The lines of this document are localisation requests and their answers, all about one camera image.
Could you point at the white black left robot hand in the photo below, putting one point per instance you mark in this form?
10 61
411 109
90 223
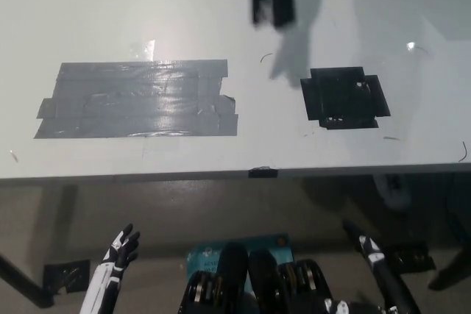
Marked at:
110 270

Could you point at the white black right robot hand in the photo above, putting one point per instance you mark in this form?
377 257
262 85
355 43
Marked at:
373 255

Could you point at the black floor tape square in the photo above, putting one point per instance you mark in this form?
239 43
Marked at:
68 275
414 257

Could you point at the black table leg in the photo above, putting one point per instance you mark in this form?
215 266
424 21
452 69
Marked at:
450 273
22 281

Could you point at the teal label plate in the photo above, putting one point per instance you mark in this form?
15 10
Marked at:
206 255

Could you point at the small black tape strip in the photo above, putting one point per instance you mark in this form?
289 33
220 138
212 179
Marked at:
263 173

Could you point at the black tape patch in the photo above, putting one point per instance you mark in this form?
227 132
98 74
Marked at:
342 100

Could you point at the grey duct tape patch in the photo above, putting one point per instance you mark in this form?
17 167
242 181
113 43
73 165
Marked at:
140 100

